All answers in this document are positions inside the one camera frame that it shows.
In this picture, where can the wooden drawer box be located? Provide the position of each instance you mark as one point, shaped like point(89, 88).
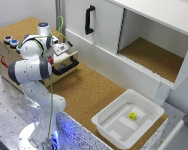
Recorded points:
point(17, 30)

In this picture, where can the white sliding door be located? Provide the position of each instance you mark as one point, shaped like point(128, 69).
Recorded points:
point(107, 23)

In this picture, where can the red button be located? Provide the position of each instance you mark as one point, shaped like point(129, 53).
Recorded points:
point(8, 38)

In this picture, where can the wooden drawer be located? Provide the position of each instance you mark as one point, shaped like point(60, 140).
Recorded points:
point(68, 57)

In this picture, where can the blue button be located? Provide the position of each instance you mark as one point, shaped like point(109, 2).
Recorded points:
point(14, 42)

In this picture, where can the white plastic box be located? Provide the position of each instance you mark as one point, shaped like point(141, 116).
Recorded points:
point(127, 126)

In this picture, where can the yellow block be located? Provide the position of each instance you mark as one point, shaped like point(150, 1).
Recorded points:
point(133, 115)

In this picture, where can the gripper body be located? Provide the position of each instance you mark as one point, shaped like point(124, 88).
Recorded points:
point(61, 49)

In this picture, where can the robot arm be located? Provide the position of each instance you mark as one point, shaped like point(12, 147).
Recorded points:
point(30, 68)

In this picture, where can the green button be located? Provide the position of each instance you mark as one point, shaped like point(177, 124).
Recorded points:
point(18, 48)

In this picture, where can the white cabinet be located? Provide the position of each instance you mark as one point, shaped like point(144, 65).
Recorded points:
point(154, 20)

